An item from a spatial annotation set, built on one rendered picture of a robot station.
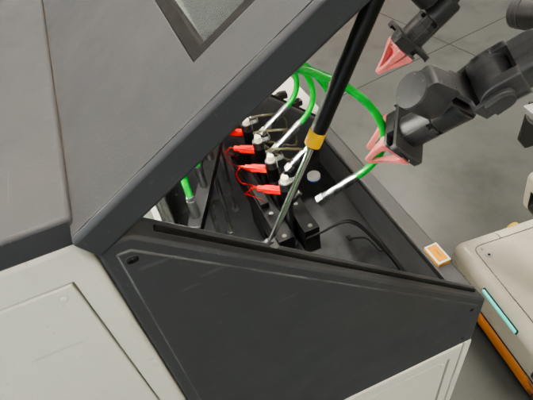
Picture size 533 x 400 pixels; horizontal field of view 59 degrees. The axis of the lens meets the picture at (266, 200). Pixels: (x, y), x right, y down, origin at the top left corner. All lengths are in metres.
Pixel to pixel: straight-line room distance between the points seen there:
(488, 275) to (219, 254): 1.48
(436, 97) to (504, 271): 1.28
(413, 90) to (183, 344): 0.48
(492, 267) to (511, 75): 1.27
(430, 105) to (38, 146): 0.52
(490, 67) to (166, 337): 0.58
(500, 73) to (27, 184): 0.62
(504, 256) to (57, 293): 1.70
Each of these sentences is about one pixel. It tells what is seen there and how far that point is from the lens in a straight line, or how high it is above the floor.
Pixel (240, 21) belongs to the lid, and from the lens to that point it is 0.44.
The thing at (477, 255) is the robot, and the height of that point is 0.28.
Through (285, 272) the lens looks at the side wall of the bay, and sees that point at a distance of 0.61.
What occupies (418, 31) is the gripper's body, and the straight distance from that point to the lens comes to 1.08.
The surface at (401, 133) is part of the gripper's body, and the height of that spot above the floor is 1.28.
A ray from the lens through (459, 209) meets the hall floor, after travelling 2.50.
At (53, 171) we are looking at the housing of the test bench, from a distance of 0.52.
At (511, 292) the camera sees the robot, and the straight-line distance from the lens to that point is 1.89.
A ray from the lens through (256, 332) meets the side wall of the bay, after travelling 0.69.
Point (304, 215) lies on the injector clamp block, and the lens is 1.09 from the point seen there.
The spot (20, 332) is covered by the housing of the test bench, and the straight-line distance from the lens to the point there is 0.57.
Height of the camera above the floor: 1.78
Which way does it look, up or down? 45 degrees down
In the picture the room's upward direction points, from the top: 11 degrees counter-clockwise
